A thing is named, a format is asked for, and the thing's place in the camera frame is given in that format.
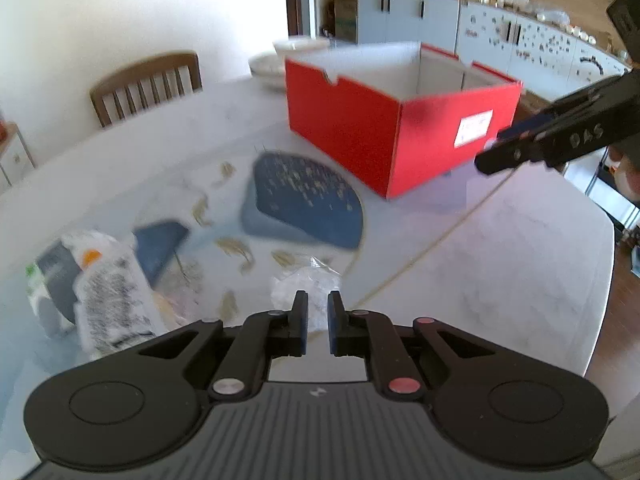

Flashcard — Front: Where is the wooden slatted chair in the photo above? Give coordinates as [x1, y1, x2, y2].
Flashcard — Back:
[90, 51, 203, 128]

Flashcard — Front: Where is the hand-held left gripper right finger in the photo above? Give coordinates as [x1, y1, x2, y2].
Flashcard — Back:
[326, 290, 493, 402]

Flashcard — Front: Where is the cardboard box in cabinet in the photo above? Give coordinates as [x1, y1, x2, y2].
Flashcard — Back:
[334, 0, 358, 41]

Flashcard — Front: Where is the white printed plastic packet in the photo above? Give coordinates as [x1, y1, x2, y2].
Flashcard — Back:
[72, 252, 168, 358]

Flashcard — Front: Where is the white plastic bag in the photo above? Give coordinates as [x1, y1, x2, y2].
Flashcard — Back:
[270, 257, 343, 333]

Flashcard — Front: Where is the white marble desktop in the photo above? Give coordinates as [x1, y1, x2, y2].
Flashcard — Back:
[0, 75, 616, 461]

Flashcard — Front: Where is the person's right hand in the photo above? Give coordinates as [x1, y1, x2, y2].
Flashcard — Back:
[614, 152, 640, 196]

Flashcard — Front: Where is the grey white tissue pack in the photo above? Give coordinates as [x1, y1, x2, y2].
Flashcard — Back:
[25, 230, 136, 338]

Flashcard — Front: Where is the grey and wood cabinet unit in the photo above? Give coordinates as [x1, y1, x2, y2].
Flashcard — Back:
[320, 0, 640, 106]

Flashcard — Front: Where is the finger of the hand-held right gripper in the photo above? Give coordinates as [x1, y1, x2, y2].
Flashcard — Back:
[497, 105, 559, 142]
[475, 132, 547, 176]

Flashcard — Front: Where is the red cardboard box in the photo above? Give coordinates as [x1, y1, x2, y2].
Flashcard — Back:
[284, 42, 523, 200]

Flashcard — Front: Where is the white side cabinet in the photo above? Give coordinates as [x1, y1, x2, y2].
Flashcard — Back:
[0, 122, 37, 188]

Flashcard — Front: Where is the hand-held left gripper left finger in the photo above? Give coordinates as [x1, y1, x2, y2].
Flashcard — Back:
[137, 290, 310, 402]

